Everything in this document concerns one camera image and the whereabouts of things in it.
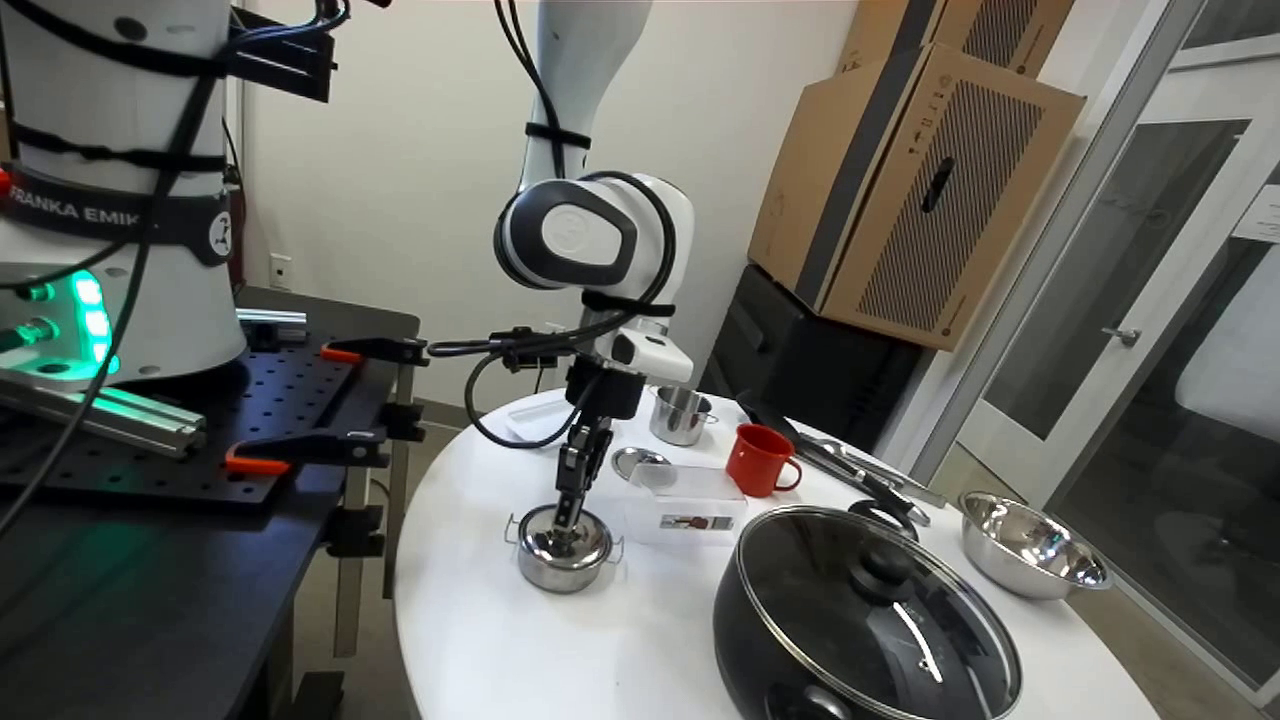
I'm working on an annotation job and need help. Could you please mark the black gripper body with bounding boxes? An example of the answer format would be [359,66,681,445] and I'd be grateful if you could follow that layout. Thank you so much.
[560,354,648,463]

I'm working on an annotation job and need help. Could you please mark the tiny steel pot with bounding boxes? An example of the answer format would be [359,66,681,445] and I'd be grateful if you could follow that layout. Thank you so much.
[644,384,720,451]

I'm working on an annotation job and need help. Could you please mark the large black cooking pot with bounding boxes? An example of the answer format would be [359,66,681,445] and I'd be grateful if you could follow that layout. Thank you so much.
[709,499,1028,720]

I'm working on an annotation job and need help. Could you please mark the large glass pot lid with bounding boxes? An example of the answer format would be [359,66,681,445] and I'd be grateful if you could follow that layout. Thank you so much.
[732,499,1028,720]

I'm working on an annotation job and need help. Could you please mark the small steel cup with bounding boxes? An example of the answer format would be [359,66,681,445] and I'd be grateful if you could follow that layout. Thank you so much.
[608,445,685,491]

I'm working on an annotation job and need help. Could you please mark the small steel bowl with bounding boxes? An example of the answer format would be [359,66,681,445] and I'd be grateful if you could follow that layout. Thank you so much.
[501,503,627,598]

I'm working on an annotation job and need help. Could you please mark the red cup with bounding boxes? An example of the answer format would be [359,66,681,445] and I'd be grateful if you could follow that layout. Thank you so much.
[724,420,813,503]

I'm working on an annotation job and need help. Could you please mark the black case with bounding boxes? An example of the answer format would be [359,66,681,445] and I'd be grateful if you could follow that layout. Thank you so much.
[700,260,939,451]

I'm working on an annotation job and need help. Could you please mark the steel tongs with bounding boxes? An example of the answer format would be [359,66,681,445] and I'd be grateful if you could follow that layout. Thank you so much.
[785,413,939,514]

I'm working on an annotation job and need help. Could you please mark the flat cardboard box dark stripe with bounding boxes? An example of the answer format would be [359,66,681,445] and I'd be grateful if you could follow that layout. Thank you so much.
[748,0,938,302]

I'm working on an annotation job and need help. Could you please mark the steel mixing bowl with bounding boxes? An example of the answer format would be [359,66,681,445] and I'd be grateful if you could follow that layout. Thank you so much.
[954,488,1118,603]

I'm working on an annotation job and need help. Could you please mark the black breadboard table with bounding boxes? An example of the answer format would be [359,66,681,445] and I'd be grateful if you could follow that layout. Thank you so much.
[0,282,431,720]

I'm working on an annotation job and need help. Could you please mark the black rectangular device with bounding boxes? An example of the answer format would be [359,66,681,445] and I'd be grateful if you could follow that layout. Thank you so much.
[224,2,342,108]

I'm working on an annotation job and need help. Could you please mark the small cardboard box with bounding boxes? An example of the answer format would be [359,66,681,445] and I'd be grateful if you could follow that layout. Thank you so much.
[922,0,1080,78]

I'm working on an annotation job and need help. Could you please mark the white glass door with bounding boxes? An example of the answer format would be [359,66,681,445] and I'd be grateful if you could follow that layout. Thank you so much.
[956,55,1280,513]

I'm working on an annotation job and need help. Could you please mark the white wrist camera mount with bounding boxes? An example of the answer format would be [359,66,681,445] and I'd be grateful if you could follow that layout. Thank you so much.
[606,324,700,397]

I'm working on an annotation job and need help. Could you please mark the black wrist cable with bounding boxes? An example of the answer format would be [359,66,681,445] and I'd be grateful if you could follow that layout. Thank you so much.
[423,0,681,455]

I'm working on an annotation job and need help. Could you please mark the black clamp orange handle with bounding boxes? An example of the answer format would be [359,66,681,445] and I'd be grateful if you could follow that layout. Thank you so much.
[313,330,438,370]
[219,423,397,482]

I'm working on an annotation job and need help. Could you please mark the black velcro strap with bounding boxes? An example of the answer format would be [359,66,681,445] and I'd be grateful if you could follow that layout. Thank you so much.
[522,118,595,151]

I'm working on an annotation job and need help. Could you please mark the cardboard box with handle hole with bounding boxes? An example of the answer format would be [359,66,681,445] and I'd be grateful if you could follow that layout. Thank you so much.
[820,45,1087,354]

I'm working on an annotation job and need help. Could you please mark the aluminium extrusion rail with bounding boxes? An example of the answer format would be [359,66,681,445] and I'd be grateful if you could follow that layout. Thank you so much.
[0,365,212,463]

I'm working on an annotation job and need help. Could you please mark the black base cable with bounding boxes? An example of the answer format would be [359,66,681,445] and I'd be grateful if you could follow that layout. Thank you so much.
[0,0,248,527]

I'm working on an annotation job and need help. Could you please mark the metal door handle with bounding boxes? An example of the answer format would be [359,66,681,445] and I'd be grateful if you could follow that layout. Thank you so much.
[1097,321,1149,354]

